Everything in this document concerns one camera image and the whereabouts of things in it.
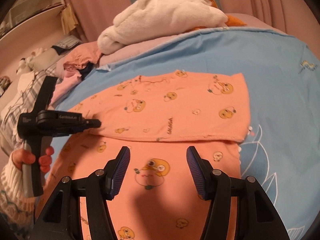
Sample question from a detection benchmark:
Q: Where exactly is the orange cartoon print shirt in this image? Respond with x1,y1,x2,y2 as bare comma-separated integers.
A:
36,70,250,239

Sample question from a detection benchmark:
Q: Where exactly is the person left hand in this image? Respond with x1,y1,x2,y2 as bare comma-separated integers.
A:
11,146,54,174

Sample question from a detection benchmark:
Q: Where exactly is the plaid grey blanket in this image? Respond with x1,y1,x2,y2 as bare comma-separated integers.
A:
1,64,56,155

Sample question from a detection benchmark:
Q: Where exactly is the light pink garment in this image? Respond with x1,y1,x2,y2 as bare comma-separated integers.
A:
49,70,81,107

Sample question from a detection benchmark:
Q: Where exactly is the black white plush toy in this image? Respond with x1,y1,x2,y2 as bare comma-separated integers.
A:
16,48,47,75

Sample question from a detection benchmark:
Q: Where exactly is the salmon crumpled garment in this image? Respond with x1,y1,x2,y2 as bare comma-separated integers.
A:
63,41,102,70

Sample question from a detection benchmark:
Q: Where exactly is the white knit left sleeve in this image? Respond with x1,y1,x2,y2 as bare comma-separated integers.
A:
1,153,35,239

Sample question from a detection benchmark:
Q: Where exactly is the grey striped pillow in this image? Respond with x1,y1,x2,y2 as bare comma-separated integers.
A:
52,35,82,55

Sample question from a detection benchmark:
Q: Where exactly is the yellow curtain tassel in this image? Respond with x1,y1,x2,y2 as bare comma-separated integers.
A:
60,4,79,35

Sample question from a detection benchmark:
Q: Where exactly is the white plush blanket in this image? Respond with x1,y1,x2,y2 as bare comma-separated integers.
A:
97,0,228,55

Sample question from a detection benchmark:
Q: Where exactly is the blue floral bed sheet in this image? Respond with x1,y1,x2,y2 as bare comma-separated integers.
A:
59,28,319,239

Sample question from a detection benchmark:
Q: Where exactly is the orange plush toy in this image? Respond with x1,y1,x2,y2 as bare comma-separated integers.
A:
184,0,247,33

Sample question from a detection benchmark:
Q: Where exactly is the pink quilt under sheet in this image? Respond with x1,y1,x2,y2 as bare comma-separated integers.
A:
98,13,285,69

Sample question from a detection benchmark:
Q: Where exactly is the pink curtain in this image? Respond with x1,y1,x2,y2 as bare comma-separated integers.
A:
65,0,304,41

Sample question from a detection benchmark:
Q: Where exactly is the wall shelf unit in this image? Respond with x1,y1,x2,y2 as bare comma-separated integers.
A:
1,0,65,37

